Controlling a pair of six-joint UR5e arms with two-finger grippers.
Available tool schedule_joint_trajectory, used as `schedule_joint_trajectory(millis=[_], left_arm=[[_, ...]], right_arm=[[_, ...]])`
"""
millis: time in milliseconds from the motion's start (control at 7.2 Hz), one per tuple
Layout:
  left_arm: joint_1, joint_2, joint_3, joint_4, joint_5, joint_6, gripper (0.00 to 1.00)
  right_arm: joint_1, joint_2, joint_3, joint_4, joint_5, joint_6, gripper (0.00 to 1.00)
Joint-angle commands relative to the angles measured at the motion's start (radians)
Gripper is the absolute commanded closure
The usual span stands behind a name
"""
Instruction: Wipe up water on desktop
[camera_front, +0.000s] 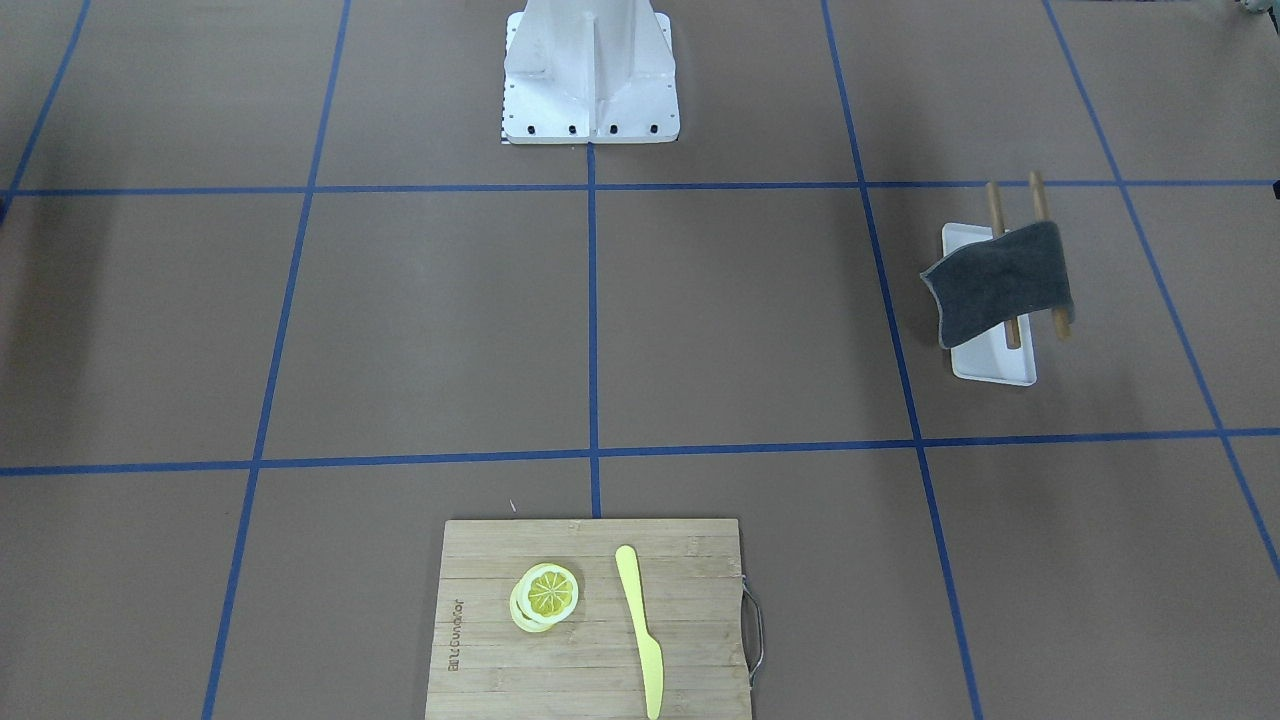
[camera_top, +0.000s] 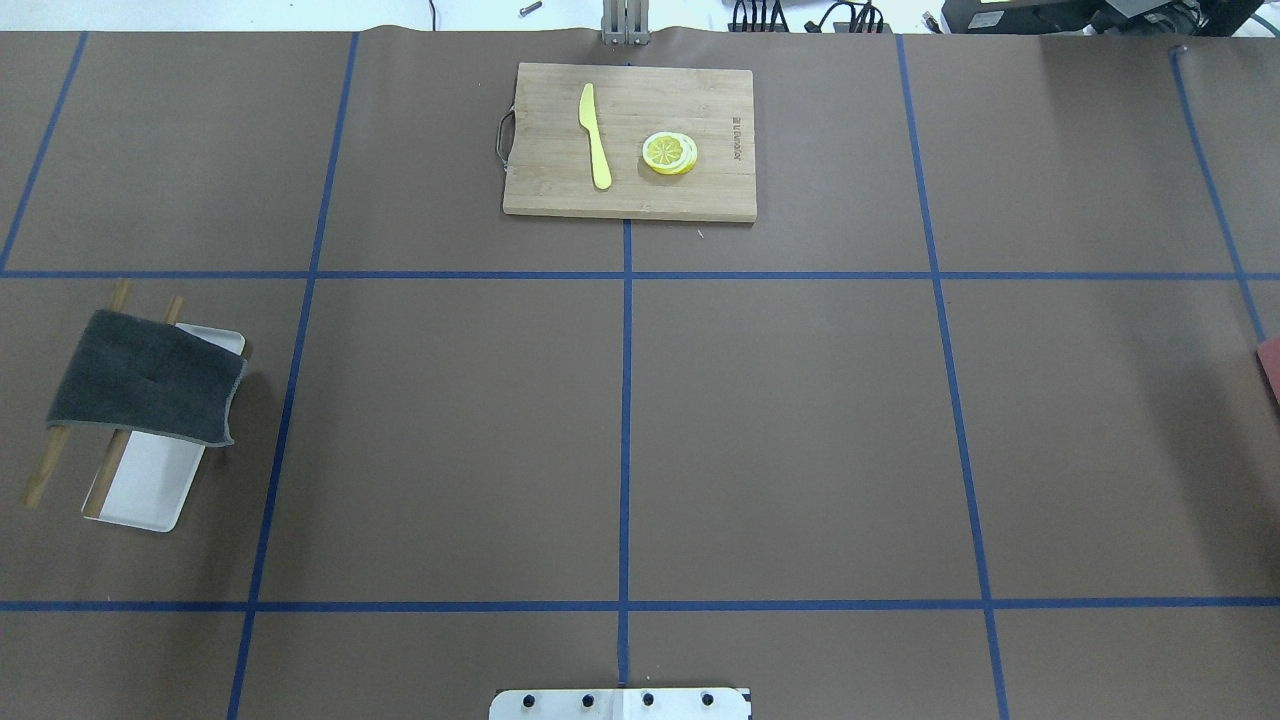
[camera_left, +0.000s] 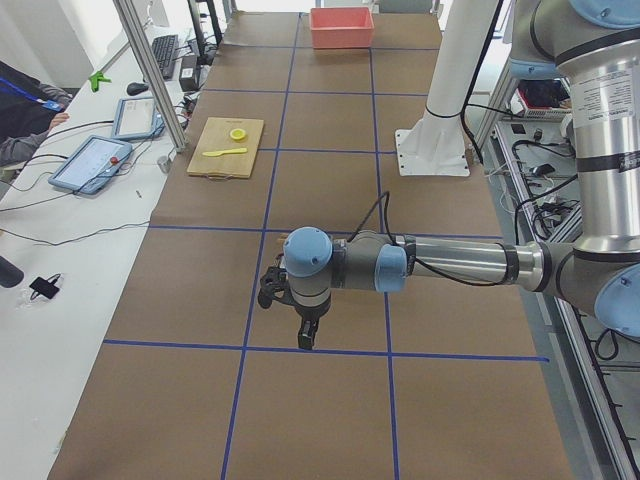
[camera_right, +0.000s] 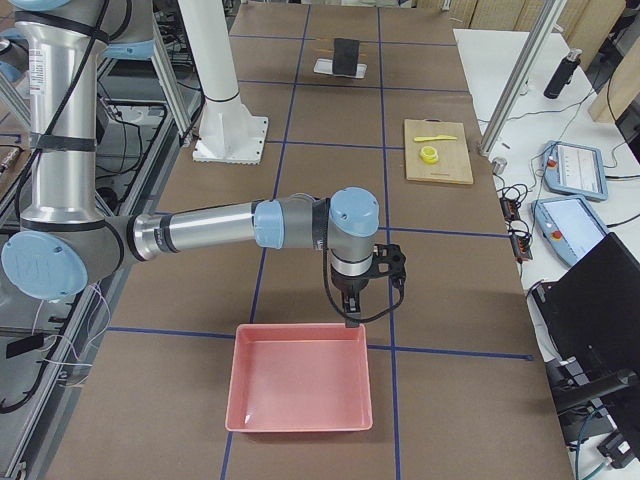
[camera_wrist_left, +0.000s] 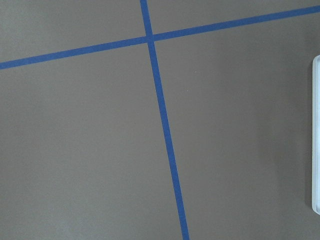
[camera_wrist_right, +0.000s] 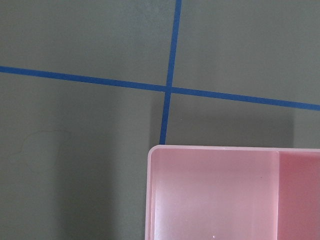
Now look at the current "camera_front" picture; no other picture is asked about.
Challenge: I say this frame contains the yellow lemon slices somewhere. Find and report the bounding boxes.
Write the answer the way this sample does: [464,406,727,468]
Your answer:
[508,562,580,633]

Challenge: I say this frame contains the yellow plastic knife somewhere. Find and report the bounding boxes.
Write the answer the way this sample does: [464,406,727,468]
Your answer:
[614,544,666,719]

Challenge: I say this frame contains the bamboo cutting board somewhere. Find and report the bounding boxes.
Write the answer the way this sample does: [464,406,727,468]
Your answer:
[425,519,753,719]

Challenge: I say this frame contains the white rectangular tray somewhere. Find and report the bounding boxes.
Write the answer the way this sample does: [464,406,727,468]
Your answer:
[941,222,1038,387]

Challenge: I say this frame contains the wooden rack rod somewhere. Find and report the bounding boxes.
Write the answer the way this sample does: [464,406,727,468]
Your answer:
[986,179,1021,351]
[1028,170,1073,342]

